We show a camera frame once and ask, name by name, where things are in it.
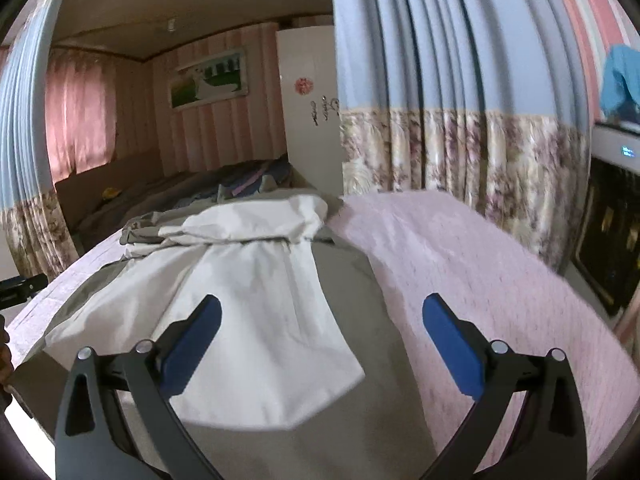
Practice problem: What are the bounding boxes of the grey and white jacket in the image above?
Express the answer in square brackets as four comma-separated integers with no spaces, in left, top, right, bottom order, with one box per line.
[14,191,434,479]

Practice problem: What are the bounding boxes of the left hand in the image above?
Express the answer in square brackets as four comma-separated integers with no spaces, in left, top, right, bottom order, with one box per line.
[0,316,14,388]

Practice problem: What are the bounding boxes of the blue floral curtain left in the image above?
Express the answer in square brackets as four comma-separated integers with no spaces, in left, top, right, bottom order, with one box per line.
[1,0,77,280]

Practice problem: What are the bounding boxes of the blue floral curtain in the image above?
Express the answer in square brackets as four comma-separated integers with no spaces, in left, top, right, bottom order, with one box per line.
[326,0,594,273]
[1,0,77,280]

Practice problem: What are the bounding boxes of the brown bed headboard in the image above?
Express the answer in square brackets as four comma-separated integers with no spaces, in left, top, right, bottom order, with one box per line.
[54,150,164,231]

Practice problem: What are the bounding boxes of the yellow toy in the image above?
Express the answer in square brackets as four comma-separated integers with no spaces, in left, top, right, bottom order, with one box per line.
[101,188,122,200]

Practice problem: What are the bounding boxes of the black glass-door appliance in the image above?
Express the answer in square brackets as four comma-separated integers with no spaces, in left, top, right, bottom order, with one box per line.
[564,122,639,320]

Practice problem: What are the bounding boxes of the pink floral bed sheet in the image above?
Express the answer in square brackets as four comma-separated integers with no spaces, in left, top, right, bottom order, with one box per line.
[11,191,639,467]

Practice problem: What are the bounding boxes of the pink window curtain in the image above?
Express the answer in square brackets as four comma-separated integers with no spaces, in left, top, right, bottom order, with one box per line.
[46,49,116,182]

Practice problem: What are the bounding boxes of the dark striped bed blanket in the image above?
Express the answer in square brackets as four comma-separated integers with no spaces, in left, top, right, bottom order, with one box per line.
[70,156,292,249]

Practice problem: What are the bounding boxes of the framed wedding picture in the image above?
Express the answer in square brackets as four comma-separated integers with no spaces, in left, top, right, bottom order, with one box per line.
[168,48,248,110]

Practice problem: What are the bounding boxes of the blue cloth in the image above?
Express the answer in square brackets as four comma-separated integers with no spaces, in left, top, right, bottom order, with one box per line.
[600,44,639,124]

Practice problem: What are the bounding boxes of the blue floral curtain right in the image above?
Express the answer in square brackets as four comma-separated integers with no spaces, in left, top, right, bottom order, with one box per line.
[326,0,594,273]

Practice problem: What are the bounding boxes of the white wardrobe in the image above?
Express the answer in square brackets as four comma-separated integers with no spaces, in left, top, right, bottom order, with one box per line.
[277,25,344,196]

